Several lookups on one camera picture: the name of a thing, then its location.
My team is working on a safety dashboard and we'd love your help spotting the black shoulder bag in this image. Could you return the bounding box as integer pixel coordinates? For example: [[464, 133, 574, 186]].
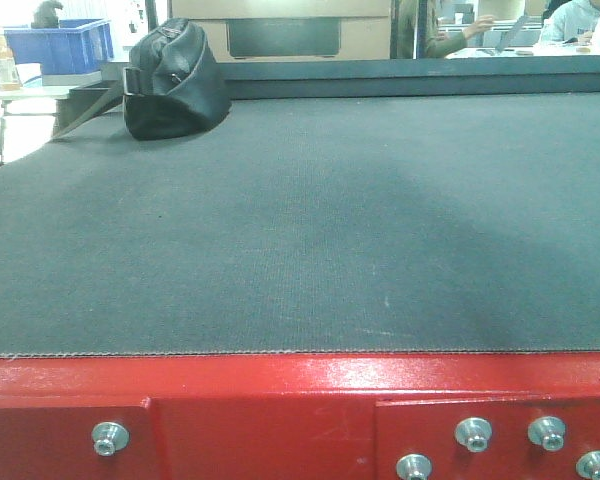
[[53, 17, 231, 140]]

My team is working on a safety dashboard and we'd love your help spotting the dark grey conveyor belt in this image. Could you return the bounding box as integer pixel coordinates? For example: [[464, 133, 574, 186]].
[[0, 93, 600, 357]]

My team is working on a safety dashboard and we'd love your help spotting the large cardboard box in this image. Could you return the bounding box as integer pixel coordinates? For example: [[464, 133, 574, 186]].
[[169, 0, 395, 63]]

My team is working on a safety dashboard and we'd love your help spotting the person in olive sleeve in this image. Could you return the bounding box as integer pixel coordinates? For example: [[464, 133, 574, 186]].
[[397, 0, 497, 60]]

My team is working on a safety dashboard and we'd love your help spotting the white work table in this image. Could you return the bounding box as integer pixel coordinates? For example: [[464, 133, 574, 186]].
[[447, 43, 600, 59]]

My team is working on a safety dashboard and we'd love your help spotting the silver laptop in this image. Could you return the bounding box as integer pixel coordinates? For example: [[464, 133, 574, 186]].
[[474, 15, 529, 56]]

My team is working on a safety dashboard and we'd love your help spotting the blue crate on table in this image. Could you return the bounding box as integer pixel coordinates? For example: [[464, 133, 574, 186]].
[[4, 19, 114, 75]]

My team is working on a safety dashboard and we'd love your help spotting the orange drink bottle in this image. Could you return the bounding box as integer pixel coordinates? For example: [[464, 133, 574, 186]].
[[0, 34, 22, 91]]

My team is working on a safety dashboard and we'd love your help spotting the seated person in grey hoodie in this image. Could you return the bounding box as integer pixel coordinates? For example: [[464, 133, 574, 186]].
[[541, 0, 600, 43]]

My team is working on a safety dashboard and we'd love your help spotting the red conveyor frame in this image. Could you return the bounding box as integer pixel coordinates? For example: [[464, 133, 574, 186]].
[[0, 353, 600, 479]]

